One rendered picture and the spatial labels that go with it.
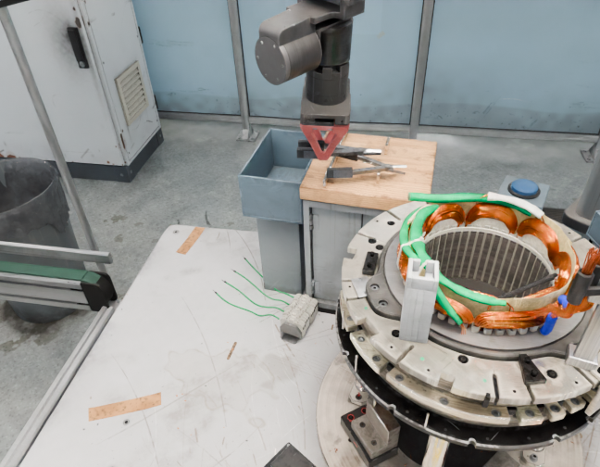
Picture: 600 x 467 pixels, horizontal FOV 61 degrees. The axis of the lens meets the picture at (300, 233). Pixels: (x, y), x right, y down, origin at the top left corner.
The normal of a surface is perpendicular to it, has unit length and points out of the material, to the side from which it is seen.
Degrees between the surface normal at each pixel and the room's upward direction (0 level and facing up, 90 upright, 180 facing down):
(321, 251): 90
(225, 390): 0
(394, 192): 0
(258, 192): 90
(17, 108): 90
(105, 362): 0
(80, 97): 90
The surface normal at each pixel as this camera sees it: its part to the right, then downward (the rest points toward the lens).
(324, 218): -0.26, 0.62
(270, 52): -0.73, 0.48
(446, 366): -0.04, -0.77
